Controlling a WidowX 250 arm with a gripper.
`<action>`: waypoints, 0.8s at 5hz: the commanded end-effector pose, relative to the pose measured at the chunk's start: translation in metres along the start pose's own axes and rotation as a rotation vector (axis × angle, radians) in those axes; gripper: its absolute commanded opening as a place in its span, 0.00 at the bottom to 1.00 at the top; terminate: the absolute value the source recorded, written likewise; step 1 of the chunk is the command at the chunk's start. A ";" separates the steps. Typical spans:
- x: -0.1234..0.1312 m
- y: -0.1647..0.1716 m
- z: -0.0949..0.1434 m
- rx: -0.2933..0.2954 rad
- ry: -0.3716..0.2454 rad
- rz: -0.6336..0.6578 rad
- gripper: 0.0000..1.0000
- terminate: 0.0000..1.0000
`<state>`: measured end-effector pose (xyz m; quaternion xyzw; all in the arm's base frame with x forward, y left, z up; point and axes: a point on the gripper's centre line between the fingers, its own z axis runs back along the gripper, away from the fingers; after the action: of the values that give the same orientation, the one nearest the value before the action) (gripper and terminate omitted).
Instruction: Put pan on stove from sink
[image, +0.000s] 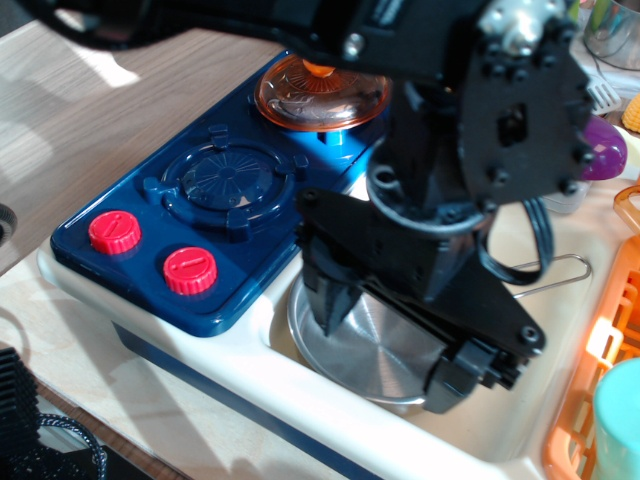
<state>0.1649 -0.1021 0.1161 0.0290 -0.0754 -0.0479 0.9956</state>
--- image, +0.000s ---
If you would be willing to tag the white toy spatula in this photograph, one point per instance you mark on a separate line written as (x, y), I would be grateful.
(604, 97)

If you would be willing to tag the red stove knob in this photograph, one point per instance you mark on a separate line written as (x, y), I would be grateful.
(190, 270)
(114, 232)

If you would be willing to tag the orange transparent pot lid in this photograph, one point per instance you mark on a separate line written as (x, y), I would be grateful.
(299, 95)

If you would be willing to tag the grey toy faucet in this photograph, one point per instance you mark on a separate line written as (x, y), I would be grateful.
(567, 204)

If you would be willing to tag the blue toy stove top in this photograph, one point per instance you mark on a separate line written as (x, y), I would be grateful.
(227, 183)

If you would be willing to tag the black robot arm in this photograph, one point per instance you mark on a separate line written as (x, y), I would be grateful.
(488, 113)

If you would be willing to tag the yellow toy corn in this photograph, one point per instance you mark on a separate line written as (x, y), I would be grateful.
(631, 116)

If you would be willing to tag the red right stove knob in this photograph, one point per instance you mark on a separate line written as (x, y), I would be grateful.
(190, 270)

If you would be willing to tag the cream toy sink unit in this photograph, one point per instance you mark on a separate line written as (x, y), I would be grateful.
(256, 367)

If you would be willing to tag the orange transparent container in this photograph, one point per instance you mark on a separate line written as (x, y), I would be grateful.
(625, 208)

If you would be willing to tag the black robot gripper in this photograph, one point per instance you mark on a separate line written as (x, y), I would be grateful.
(419, 244)

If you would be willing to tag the orange dish rack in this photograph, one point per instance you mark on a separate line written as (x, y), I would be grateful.
(570, 450)

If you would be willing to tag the red left stove knob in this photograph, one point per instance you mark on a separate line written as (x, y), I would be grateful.
(114, 232)

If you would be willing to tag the teal plastic cup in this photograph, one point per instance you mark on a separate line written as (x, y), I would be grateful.
(616, 408)

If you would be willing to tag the steel container top right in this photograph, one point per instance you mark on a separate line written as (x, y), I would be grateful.
(612, 33)

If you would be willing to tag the stainless steel frying pan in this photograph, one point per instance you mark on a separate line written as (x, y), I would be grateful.
(384, 358)

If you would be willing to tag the purple toy eggplant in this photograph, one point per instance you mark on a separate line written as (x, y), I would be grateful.
(609, 151)

